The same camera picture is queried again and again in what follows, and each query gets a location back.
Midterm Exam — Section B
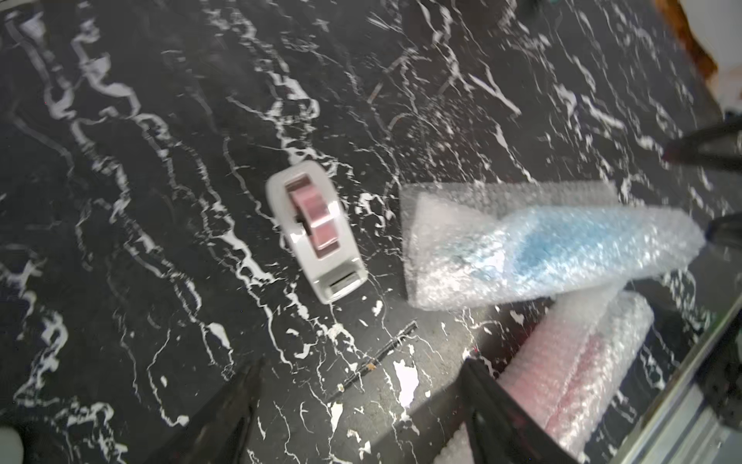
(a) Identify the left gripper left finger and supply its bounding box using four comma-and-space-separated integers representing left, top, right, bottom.
147, 360, 263, 463

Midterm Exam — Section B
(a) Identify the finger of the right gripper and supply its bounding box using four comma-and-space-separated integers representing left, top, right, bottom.
705, 213, 742, 249
662, 115, 741, 173

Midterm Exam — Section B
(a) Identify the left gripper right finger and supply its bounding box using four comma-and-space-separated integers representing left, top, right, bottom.
459, 359, 577, 464

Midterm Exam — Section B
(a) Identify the grey tape dispenser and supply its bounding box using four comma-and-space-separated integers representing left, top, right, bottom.
266, 160, 368, 305

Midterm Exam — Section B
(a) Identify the bubble wrap sheet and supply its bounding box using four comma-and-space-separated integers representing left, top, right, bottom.
399, 181, 705, 310
434, 285, 654, 463

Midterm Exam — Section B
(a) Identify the blue wine bottle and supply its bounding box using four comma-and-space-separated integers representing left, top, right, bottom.
453, 206, 705, 288

